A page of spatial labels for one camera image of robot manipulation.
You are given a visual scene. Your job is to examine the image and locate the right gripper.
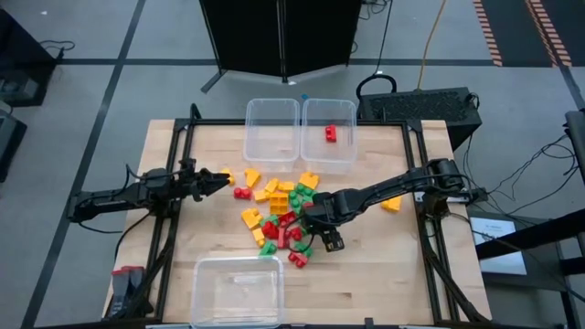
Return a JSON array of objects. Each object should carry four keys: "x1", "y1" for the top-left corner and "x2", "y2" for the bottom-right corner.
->
[{"x1": 304, "y1": 203, "x2": 348, "y2": 253}]

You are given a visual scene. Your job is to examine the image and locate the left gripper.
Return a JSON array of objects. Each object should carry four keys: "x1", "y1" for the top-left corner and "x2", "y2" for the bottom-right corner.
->
[{"x1": 178, "y1": 167, "x2": 231, "y2": 202}]

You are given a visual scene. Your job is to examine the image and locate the clear plastic bin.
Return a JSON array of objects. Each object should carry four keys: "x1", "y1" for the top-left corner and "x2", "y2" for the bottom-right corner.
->
[
  {"x1": 299, "y1": 97, "x2": 359, "y2": 175},
  {"x1": 242, "y1": 97, "x2": 302, "y2": 174},
  {"x1": 190, "y1": 255, "x2": 285, "y2": 329}
]

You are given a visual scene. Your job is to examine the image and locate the black tool red cap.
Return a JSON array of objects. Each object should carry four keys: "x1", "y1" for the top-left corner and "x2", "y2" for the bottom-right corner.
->
[{"x1": 111, "y1": 268, "x2": 133, "y2": 319}]

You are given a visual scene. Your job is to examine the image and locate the black folding screen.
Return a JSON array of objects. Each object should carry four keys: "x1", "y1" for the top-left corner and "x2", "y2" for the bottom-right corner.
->
[{"x1": 198, "y1": 0, "x2": 364, "y2": 95}]

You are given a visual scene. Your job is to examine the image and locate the black perforated computer case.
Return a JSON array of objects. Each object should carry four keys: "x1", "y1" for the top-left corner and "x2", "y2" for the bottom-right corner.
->
[{"x1": 356, "y1": 86, "x2": 484, "y2": 151}]

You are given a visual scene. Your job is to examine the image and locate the white printed sheet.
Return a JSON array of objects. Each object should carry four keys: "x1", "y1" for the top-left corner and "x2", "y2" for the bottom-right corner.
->
[{"x1": 469, "y1": 216, "x2": 528, "y2": 277}]

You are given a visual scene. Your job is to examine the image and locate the black metal stand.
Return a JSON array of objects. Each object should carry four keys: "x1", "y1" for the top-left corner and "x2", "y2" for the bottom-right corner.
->
[{"x1": 474, "y1": 207, "x2": 585, "y2": 329}]

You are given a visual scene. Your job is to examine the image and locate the dark equipment case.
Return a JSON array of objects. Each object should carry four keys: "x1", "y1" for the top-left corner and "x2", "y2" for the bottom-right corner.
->
[{"x1": 0, "y1": 102, "x2": 28, "y2": 184}]

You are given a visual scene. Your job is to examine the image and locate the black equipment cart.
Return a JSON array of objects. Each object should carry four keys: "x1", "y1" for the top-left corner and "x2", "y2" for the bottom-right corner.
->
[{"x1": 0, "y1": 7, "x2": 59, "y2": 109}]

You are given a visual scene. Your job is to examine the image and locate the black equipment edge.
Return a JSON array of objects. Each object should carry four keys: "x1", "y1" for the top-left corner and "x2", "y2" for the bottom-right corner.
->
[{"x1": 564, "y1": 108, "x2": 585, "y2": 184}]

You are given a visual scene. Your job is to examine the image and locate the black mat orange stripes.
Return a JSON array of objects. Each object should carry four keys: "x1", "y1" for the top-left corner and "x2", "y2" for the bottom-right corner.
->
[{"x1": 473, "y1": 0, "x2": 585, "y2": 69}]

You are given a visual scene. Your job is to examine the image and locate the black aluminium table frame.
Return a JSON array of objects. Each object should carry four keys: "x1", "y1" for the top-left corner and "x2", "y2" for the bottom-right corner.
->
[{"x1": 103, "y1": 102, "x2": 493, "y2": 328}]

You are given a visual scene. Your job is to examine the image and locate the black looped cable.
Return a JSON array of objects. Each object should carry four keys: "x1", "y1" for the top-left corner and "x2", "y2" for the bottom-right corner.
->
[{"x1": 355, "y1": 0, "x2": 399, "y2": 100}]

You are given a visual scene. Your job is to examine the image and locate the black floor cable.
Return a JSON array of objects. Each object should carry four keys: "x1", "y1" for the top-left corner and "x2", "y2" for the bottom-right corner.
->
[{"x1": 38, "y1": 39, "x2": 77, "y2": 60}]

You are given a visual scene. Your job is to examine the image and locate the yellow hanging cable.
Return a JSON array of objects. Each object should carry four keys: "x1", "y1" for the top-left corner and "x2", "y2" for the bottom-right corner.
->
[{"x1": 416, "y1": 0, "x2": 448, "y2": 90}]

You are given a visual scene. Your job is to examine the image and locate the black cable bundle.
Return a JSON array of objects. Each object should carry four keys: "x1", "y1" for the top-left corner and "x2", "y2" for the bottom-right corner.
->
[{"x1": 460, "y1": 132, "x2": 582, "y2": 217}]

